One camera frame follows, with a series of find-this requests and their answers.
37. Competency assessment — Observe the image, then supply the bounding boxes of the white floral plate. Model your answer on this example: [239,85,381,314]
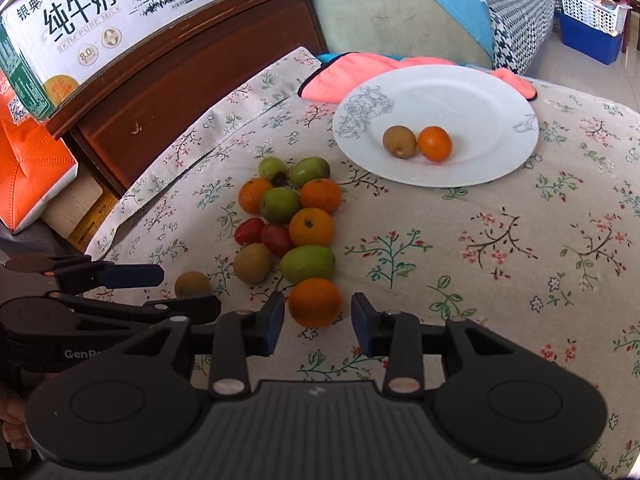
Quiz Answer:
[332,65,539,188]

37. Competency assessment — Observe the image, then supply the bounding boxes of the orange tangerine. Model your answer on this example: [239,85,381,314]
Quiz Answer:
[288,278,342,328]
[298,178,343,214]
[238,178,272,216]
[288,207,335,247]

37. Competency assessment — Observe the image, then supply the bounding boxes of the person left hand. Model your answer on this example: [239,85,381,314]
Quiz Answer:
[0,388,34,450]

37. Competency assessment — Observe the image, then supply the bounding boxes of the pink fleece cloth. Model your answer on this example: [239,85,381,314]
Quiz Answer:
[297,52,537,112]

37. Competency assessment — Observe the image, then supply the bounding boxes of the small orange on plate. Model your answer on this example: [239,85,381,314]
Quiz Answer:
[416,126,452,162]

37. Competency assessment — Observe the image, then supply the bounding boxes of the white plastic basket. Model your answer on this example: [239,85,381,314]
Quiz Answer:
[561,0,631,37]

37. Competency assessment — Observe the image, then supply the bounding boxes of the red cherry tomato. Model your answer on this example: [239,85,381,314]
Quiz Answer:
[262,223,295,259]
[233,218,265,247]

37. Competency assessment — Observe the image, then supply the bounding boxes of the kiwi on plate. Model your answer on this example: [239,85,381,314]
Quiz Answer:
[382,125,416,159]

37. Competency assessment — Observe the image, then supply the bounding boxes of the floral tablecloth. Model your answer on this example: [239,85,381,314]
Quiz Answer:
[88,48,639,478]

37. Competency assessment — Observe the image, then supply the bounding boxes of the checkered sofa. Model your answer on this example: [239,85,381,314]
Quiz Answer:
[488,0,561,75]

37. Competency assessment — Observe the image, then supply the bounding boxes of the white milk carton box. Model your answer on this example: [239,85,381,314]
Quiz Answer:
[1,0,216,122]

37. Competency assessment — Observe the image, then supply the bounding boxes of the blue plastic bin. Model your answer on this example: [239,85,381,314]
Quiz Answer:
[559,13,624,65]

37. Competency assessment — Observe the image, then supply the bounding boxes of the lone brown kiwi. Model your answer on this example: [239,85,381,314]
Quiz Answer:
[175,271,212,298]

